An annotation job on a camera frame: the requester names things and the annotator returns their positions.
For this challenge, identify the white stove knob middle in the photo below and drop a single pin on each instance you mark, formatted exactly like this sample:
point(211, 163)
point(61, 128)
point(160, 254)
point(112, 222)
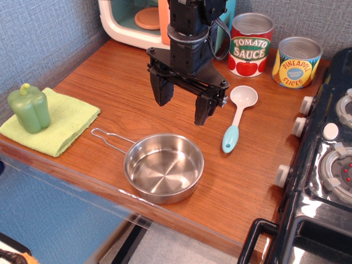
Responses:
point(298, 126)

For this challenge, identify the green toy bell pepper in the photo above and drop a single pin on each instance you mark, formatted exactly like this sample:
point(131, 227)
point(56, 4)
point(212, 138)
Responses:
point(30, 106)

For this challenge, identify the green folded cloth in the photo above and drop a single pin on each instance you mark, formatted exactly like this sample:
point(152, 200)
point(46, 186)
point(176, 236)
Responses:
point(69, 118)

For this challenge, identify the white round stove button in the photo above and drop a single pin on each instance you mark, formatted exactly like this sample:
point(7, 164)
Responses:
point(330, 131)

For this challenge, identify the white stove knob top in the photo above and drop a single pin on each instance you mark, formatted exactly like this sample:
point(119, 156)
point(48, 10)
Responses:
point(306, 105)

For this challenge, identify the pineapple slices can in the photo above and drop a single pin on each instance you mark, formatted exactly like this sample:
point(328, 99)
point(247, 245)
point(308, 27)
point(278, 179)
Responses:
point(296, 62)

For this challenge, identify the black oven door handle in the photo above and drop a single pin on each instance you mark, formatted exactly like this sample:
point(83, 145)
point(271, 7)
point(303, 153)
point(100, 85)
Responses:
point(258, 227)

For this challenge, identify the black toy stove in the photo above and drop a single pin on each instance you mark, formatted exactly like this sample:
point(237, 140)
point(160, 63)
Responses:
point(315, 210)

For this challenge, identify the tomato sauce can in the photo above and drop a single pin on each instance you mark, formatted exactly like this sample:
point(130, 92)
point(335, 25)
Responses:
point(250, 44)

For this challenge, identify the orange plate in microwave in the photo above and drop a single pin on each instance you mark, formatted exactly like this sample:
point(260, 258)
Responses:
point(148, 18)

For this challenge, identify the white toy microwave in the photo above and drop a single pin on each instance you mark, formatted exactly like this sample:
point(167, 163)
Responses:
point(117, 18)

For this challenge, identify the white spoon with blue handle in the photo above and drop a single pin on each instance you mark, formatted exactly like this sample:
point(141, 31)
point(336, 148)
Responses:
point(243, 97)

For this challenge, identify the stainless steel pan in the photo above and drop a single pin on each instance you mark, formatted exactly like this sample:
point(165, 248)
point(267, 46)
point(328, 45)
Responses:
point(164, 168)

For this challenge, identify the white stove knob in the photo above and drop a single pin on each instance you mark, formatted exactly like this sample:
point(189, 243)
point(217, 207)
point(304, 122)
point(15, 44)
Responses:
point(306, 105)
point(298, 126)
point(281, 175)

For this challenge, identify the white stove knob bottom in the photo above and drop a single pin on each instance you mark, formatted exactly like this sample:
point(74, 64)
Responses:
point(281, 175)

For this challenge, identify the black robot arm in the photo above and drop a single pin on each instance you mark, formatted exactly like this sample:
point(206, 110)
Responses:
point(190, 17)

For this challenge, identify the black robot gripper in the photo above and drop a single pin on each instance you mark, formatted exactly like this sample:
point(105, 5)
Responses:
point(189, 66)

